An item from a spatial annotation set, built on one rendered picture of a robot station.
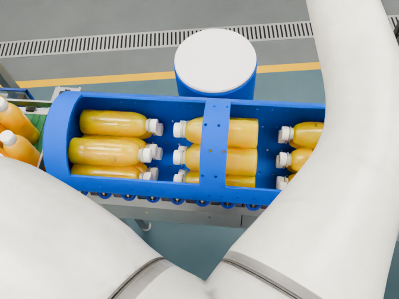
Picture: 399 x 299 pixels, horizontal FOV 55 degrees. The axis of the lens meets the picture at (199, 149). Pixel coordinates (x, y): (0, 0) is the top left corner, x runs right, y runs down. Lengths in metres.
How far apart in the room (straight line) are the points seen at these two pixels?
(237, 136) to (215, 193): 0.16
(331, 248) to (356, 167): 0.06
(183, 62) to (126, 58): 1.50
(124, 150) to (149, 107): 0.21
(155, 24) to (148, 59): 0.33
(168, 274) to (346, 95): 0.17
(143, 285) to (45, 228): 0.06
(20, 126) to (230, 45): 0.74
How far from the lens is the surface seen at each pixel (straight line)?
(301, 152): 1.07
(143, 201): 1.21
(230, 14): 3.00
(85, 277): 0.22
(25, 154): 1.27
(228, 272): 0.23
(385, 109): 0.29
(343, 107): 0.29
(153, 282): 0.23
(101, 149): 1.04
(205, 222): 1.24
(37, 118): 1.51
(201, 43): 1.38
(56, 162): 1.05
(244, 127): 0.97
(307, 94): 2.56
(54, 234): 0.24
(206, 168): 0.94
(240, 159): 0.98
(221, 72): 1.29
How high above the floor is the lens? 2.04
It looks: 62 degrees down
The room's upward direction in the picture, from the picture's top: 7 degrees counter-clockwise
